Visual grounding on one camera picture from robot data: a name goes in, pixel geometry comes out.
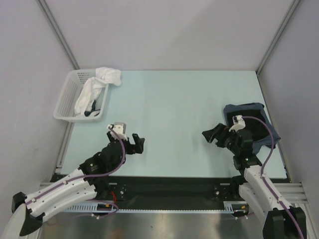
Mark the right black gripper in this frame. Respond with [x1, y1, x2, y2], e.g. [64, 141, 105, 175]
[201, 123, 240, 155]

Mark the black tank top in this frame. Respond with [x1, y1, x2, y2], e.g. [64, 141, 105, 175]
[225, 109, 269, 142]

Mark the blue tank top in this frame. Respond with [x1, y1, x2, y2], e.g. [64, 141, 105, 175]
[223, 103, 281, 154]

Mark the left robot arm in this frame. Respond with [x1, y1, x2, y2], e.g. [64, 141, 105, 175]
[2, 129, 145, 239]

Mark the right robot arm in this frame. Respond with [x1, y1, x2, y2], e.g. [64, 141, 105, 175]
[202, 123, 307, 239]

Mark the white tank top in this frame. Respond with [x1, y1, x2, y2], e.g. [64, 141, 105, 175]
[74, 67, 122, 117]

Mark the dark blue garment in basket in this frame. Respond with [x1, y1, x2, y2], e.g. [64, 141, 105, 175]
[84, 100, 100, 117]

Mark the white plastic basket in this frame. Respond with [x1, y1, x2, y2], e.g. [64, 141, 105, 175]
[53, 69, 108, 122]

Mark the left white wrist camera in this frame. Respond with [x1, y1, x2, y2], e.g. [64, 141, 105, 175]
[107, 122, 128, 141]

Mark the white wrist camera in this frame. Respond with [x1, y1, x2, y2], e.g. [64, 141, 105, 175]
[229, 115, 246, 132]
[107, 122, 128, 141]

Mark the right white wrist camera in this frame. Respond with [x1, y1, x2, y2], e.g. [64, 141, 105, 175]
[229, 115, 246, 132]

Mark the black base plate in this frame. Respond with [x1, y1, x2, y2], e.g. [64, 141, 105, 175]
[51, 175, 291, 210]

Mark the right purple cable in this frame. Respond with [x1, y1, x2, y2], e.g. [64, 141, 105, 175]
[235, 116, 306, 239]

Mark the slotted cable duct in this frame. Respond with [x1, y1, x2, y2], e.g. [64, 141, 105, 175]
[63, 201, 249, 214]

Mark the aluminium front rail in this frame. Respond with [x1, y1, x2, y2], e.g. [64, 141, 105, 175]
[39, 181, 306, 204]

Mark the right aluminium frame post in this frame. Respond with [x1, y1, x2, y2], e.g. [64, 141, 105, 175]
[255, 0, 303, 77]

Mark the aluminium frame post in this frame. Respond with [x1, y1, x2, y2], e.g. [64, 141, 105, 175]
[255, 0, 303, 77]
[36, 0, 80, 70]

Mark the left aluminium frame post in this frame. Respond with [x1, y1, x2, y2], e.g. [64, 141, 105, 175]
[36, 0, 80, 70]

